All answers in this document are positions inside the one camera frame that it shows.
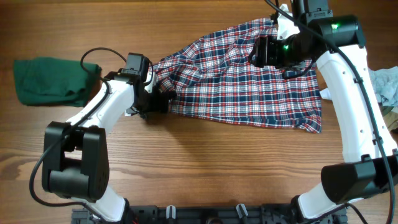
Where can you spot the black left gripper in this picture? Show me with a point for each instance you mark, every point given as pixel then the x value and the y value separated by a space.
pixel 158 105

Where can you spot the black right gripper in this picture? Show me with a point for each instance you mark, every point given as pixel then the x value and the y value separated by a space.
pixel 263 53

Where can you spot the plaid shorts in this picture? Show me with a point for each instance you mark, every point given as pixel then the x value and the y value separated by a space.
pixel 214 80

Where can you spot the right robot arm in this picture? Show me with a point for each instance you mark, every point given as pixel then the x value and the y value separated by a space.
pixel 336 45

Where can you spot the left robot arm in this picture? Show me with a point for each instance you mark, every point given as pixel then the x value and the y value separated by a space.
pixel 75 163

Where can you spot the green folded cloth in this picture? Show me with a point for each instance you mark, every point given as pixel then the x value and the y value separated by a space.
pixel 54 81

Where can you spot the light blue striped garment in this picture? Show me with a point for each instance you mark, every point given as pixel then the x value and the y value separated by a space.
pixel 384 82

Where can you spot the olive tan garment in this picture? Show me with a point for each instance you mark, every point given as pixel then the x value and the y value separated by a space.
pixel 389 115

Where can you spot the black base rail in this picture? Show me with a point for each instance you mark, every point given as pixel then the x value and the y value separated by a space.
pixel 264 214

